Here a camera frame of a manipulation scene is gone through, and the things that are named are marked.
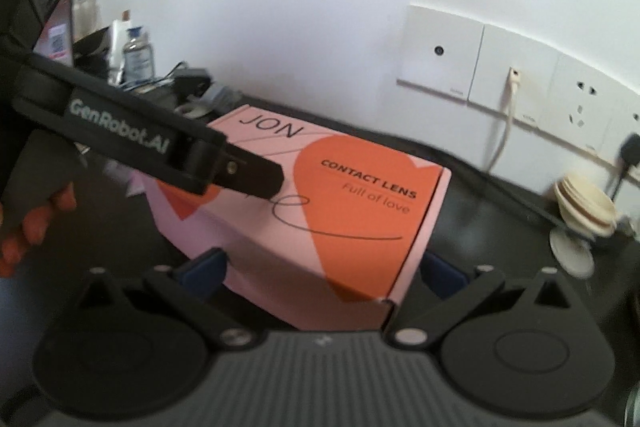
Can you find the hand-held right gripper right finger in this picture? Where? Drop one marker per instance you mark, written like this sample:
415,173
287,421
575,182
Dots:
442,277

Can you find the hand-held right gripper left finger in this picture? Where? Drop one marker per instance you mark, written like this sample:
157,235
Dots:
205,274

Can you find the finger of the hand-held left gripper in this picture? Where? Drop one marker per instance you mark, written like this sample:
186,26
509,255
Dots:
255,174

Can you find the pink cardboard box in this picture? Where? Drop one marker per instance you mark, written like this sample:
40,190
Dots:
310,217

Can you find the black desktop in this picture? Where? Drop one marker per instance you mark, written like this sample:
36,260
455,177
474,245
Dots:
480,227

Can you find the person's left hand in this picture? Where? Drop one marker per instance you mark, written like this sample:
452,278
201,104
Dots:
37,227

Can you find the clear bottle blue cap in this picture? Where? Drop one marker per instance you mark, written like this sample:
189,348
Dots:
139,57

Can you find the blue-grey plug adapter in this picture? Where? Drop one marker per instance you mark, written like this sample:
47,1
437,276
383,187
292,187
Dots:
220,97

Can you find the white tape roll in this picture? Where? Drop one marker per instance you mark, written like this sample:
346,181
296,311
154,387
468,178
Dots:
192,110

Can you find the black laptop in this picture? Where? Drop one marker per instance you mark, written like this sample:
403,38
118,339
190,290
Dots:
57,37

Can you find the black power adapter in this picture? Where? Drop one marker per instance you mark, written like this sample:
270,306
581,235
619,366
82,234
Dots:
192,82

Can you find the beige round holder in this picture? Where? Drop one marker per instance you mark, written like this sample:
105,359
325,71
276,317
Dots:
582,207

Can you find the black wall plug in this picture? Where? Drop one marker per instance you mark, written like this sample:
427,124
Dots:
627,154

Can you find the white wall socket strip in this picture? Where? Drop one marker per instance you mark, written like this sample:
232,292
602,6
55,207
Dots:
440,52

